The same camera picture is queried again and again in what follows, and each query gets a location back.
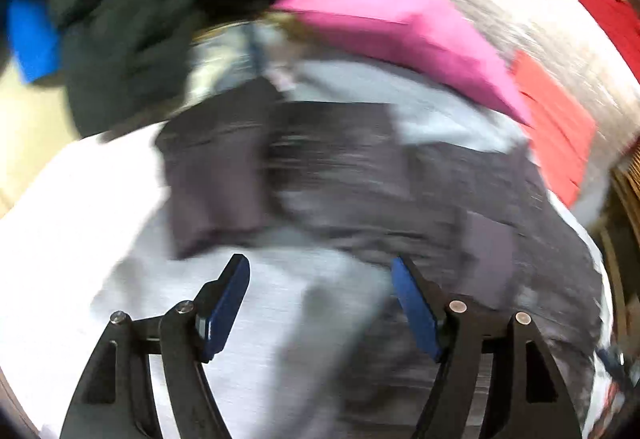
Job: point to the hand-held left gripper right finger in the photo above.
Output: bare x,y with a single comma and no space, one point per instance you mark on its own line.
415,309

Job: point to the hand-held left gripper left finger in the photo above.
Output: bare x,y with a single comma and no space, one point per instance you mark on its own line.
227,309

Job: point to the dark grey jacket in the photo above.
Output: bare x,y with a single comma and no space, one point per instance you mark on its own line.
325,169

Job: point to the light blue-grey blanket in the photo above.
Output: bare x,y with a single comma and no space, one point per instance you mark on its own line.
440,114

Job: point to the orange-red pillow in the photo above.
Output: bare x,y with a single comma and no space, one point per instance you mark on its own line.
555,129

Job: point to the clear plastic bag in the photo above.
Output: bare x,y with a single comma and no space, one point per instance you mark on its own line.
215,64

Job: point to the pink pillow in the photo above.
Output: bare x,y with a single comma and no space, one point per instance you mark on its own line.
390,29

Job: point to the dark green cloth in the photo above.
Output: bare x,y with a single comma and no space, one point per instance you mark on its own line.
125,34

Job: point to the silver foil insulation mat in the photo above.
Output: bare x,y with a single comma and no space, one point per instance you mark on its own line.
525,4

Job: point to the bright blue object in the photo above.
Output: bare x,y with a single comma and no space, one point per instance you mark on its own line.
32,39

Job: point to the red blanket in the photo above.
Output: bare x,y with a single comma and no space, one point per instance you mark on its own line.
600,9

